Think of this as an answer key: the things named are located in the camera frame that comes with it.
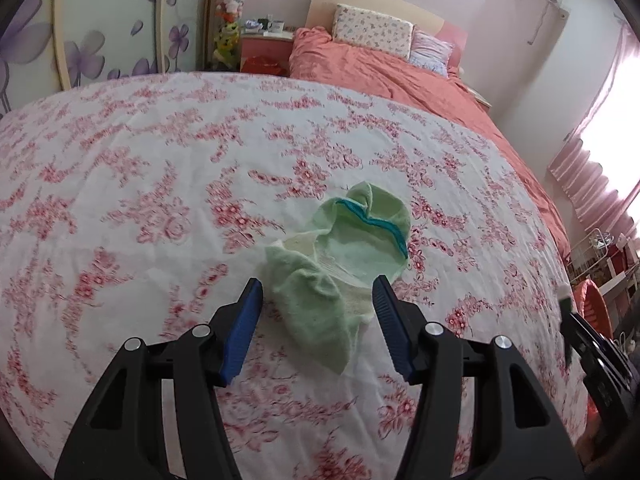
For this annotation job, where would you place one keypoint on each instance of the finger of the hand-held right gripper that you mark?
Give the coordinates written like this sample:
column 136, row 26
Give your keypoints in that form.
column 575, row 332

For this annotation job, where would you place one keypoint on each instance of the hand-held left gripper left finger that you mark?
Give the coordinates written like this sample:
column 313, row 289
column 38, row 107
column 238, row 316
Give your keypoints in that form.
column 242, row 330

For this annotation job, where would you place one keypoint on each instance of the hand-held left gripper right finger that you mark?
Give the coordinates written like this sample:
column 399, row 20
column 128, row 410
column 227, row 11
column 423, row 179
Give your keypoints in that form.
column 392, row 325

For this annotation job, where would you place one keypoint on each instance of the red plastic basket with liner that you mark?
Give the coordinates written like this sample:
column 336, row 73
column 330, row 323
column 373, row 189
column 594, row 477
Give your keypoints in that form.
column 597, row 305

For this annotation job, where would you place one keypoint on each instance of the light green sock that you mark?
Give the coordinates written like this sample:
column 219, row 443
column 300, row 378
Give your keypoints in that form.
column 310, row 300

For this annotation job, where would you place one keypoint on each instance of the pink curtain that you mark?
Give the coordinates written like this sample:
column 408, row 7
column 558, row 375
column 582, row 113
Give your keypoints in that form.
column 600, row 180

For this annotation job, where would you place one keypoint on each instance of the red floral white cloth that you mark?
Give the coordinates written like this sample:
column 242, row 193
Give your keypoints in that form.
column 150, row 160

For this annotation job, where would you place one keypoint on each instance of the salmon duvet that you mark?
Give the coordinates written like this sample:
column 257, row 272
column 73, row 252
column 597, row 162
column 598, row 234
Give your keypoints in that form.
column 400, row 75

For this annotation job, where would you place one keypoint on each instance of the pink blue striped pillow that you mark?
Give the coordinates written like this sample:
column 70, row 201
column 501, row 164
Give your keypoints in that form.
column 432, row 52

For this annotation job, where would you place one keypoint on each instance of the pink nightstand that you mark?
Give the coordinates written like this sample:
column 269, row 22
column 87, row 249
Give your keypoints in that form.
column 265, row 47

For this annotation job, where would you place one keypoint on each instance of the green plush toy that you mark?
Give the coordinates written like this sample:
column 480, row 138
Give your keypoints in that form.
column 226, row 42

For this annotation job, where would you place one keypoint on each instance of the floral print pillow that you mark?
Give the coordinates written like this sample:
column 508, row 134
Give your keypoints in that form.
column 372, row 30

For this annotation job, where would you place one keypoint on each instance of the wardrobe with purple flower doors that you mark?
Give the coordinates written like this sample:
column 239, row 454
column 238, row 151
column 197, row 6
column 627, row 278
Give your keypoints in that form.
column 100, row 10

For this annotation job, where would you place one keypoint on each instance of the white wall conduit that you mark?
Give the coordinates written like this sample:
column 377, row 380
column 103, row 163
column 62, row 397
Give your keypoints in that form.
column 547, row 2

